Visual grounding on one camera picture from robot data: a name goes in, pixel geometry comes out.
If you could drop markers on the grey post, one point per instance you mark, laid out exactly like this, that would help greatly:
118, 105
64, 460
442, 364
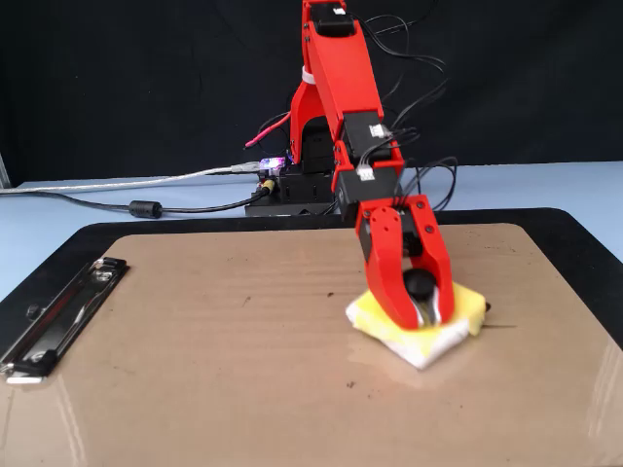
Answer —
4, 172

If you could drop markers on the yellow sponge with black knob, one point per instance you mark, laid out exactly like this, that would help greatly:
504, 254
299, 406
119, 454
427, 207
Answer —
467, 306

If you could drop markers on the black mat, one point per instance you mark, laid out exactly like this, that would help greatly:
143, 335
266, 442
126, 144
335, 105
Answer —
194, 225

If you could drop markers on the controller board with LED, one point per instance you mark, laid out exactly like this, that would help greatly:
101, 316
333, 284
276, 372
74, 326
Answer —
271, 165

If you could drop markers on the brown clipboard board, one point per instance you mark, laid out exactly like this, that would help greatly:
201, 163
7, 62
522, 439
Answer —
243, 389

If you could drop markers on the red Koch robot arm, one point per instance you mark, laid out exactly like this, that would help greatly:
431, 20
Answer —
340, 73

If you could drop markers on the black backdrop cloth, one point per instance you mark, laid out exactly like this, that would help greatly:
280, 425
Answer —
97, 73

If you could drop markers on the metal clipboard clip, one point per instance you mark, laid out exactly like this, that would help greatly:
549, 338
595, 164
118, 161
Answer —
53, 326

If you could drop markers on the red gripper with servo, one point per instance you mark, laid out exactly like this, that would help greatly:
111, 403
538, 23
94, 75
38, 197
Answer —
411, 238

